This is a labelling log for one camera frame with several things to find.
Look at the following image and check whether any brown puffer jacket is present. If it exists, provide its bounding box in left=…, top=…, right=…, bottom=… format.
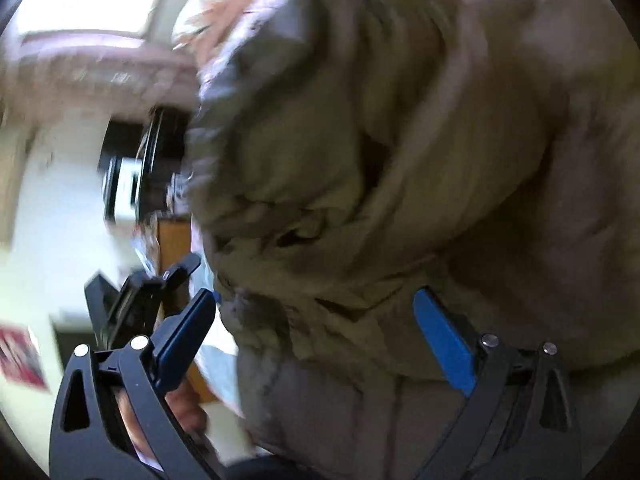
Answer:
left=188, top=0, right=639, bottom=479

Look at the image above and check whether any person's right hand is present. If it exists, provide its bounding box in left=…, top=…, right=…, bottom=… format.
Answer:
left=117, top=380, right=208, bottom=460

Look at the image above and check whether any dark cabinet with appliances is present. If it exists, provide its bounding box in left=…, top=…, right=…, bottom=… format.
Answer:
left=98, top=106, right=190, bottom=226

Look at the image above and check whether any pink lace curtain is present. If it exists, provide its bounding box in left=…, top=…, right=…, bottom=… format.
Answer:
left=1, top=32, right=198, bottom=122

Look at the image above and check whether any pink pillow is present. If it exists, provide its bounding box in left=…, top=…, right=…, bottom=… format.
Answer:
left=171, top=0, right=281, bottom=70

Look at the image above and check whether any red wall poster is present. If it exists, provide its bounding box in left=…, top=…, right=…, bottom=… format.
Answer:
left=0, top=325, right=47, bottom=390

